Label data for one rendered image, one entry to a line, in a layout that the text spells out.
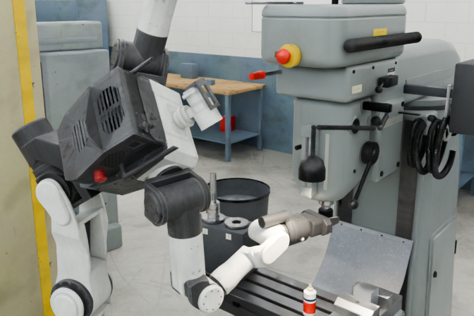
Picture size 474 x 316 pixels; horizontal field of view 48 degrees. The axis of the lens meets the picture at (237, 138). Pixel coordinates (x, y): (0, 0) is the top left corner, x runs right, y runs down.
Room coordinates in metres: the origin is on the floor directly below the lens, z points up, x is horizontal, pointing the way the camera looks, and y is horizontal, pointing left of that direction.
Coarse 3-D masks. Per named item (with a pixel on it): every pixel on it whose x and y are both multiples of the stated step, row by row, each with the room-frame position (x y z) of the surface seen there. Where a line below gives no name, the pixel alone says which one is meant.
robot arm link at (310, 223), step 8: (296, 216) 1.49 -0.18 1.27; (304, 216) 1.54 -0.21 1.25; (312, 216) 1.54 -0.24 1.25; (320, 216) 1.54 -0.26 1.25; (304, 224) 1.48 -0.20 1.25; (312, 224) 1.49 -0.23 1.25; (320, 224) 1.51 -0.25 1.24; (328, 224) 1.50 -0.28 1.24; (304, 232) 1.47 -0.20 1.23; (312, 232) 1.49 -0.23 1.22; (320, 232) 1.51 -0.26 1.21; (328, 232) 1.50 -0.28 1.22; (304, 240) 1.48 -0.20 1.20
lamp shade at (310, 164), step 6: (300, 162) 1.35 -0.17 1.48; (306, 162) 1.33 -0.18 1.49; (312, 162) 1.32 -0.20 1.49; (318, 162) 1.33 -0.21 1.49; (300, 168) 1.34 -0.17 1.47; (306, 168) 1.32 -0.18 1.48; (312, 168) 1.32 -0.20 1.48; (318, 168) 1.32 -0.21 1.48; (324, 168) 1.33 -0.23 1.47; (300, 174) 1.33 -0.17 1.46; (306, 174) 1.32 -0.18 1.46; (312, 174) 1.31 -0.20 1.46; (318, 174) 1.31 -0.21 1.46; (324, 174) 1.33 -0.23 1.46; (300, 180) 1.33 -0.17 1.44; (306, 180) 1.32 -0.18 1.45; (312, 180) 1.31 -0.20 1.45; (318, 180) 1.31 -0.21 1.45; (324, 180) 1.33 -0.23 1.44
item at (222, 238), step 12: (204, 216) 1.90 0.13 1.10; (204, 228) 1.84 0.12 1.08; (216, 228) 1.82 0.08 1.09; (228, 228) 1.81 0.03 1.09; (240, 228) 1.80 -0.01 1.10; (204, 240) 1.84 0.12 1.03; (216, 240) 1.81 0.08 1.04; (228, 240) 1.79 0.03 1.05; (240, 240) 1.77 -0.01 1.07; (252, 240) 1.82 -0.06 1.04; (204, 252) 1.84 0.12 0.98; (216, 252) 1.81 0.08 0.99; (228, 252) 1.79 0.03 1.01; (216, 264) 1.82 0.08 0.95
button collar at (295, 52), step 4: (288, 44) 1.39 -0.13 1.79; (292, 44) 1.39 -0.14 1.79; (284, 48) 1.40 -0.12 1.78; (288, 48) 1.39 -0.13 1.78; (292, 48) 1.38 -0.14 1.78; (296, 48) 1.38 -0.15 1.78; (292, 52) 1.38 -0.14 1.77; (296, 52) 1.38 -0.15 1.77; (292, 56) 1.38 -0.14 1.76; (296, 56) 1.37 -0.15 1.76; (300, 56) 1.39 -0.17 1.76; (292, 60) 1.38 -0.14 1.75; (296, 60) 1.38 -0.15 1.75; (284, 64) 1.40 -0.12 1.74; (288, 64) 1.39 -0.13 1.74; (292, 64) 1.38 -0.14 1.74; (296, 64) 1.39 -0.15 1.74
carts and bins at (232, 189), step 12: (228, 180) 3.76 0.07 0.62; (240, 180) 3.77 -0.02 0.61; (252, 180) 3.75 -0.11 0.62; (228, 192) 3.75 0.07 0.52; (240, 192) 3.76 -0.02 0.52; (252, 192) 3.73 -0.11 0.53; (264, 192) 3.65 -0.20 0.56; (228, 204) 3.32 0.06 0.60; (240, 204) 3.31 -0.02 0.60; (252, 204) 3.34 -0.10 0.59; (264, 204) 3.41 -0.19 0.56; (228, 216) 3.32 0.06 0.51; (240, 216) 3.32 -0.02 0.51; (252, 216) 3.34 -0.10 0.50
